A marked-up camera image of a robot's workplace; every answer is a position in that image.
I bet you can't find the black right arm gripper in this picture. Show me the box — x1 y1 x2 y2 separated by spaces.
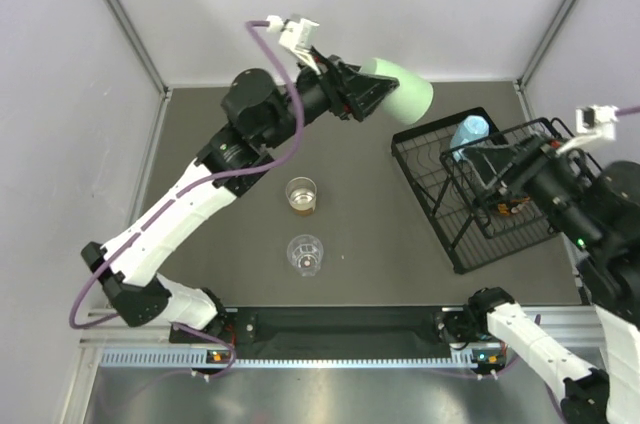
462 127 601 250

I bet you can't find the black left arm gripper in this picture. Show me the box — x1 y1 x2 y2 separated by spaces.
262 47 397 150

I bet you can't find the light blue ceramic mug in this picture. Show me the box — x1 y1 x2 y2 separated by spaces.
449 115 489 162

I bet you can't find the mint green cup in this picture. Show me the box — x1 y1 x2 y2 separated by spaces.
361 58 434 125

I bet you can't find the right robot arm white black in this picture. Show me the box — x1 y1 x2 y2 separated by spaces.
459 134 639 423

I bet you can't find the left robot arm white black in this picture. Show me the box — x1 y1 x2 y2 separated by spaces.
81 56 400 341

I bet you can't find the steel tumbler with cork base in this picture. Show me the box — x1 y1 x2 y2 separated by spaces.
285 176 318 216

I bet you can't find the clear plastic glass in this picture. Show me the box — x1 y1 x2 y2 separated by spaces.
286 234 324 277

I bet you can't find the black wire dish rack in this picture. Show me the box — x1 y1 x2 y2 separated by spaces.
391 107 573 274

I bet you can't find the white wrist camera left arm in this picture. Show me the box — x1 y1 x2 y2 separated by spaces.
266 14 321 75

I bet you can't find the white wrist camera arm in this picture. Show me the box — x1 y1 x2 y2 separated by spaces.
266 14 321 75
555 105 618 156

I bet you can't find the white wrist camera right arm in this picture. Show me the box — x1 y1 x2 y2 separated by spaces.
555 105 618 156

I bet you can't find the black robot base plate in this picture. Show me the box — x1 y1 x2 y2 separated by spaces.
169 304 527 360

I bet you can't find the grey slotted cable duct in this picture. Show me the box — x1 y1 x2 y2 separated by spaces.
99 346 506 370

